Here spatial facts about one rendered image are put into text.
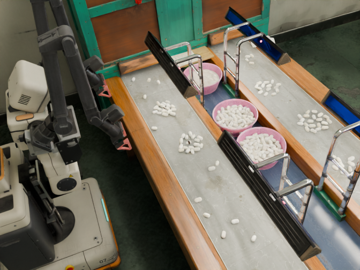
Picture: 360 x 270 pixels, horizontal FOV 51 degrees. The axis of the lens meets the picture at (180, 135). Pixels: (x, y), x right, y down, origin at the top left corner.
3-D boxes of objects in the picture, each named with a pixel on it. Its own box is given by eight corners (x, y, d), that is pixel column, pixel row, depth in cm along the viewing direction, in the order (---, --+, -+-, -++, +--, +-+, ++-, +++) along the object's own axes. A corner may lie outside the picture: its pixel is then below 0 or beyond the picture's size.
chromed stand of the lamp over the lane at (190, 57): (179, 124, 231) (172, 64, 199) (167, 105, 244) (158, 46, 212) (207, 114, 235) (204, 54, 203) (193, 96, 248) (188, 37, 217)
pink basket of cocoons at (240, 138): (251, 181, 196) (252, 170, 189) (226, 148, 214) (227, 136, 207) (294, 163, 202) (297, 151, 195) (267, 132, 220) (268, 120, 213)
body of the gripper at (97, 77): (101, 74, 206) (92, 66, 201) (105, 84, 199) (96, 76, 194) (92, 81, 207) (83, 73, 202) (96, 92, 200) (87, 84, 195)
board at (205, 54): (171, 71, 255) (171, 69, 254) (163, 60, 265) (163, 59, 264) (214, 57, 262) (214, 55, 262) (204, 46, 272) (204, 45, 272)
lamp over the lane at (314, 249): (301, 262, 126) (305, 253, 121) (216, 143, 167) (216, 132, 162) (321, 253, 128) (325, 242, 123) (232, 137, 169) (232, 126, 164)
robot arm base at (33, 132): (29, 126, 161) (31, 144, 153) (39, 113, 159) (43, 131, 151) (46, 133, 167) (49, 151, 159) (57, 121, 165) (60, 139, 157)
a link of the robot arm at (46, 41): (31, 26, 133) (34, 39, 126) (70, 22, 137) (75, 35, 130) (52, 121, 163) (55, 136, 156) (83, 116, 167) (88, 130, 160)
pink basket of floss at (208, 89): (214, 101, 243) (214, 90, 236) (177, 93, 252) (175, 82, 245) (227, 77, 259) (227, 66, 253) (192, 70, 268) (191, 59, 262)
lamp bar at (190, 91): (185, 99, 191) (184, 88, 185) (144, 43, 232) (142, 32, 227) (199, 95, 192) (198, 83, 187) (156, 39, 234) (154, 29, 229)
